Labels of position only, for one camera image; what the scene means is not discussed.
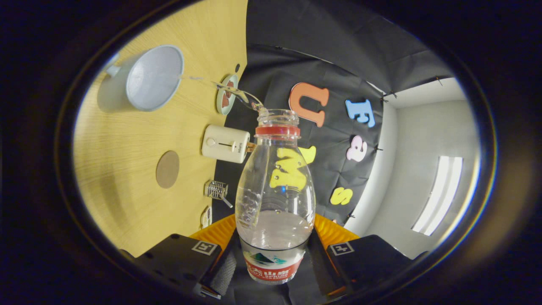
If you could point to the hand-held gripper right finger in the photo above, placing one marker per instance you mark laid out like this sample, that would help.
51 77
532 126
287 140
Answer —
364 262

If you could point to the brown meat piece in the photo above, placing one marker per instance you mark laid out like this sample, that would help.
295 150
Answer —
225 100
229 87

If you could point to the wooden table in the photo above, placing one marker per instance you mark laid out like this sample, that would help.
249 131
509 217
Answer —
127 148

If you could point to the clear plastic juice bottle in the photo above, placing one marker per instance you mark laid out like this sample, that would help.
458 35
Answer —
275 237

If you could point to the large ceiling light panel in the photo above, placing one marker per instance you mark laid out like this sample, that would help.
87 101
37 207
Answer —
438 195

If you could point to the black backdrop cloth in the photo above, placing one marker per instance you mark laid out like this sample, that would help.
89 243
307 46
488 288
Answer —
338 55

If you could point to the white toaster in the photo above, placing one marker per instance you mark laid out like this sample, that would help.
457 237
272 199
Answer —
222 142

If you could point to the pale green plate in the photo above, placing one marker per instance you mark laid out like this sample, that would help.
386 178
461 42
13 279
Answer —
220 106

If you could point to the white compartment food tray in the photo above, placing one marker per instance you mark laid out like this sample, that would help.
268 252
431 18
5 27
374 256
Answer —
206 218

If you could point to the white cup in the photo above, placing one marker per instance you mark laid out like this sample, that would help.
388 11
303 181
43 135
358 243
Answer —
152 80

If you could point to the brown round coaster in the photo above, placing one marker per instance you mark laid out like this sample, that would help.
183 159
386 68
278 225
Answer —
167 169

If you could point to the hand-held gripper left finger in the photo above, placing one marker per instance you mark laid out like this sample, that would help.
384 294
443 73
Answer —
224 271

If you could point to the brown toast slice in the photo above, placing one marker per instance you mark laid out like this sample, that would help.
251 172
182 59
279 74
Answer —
251 147

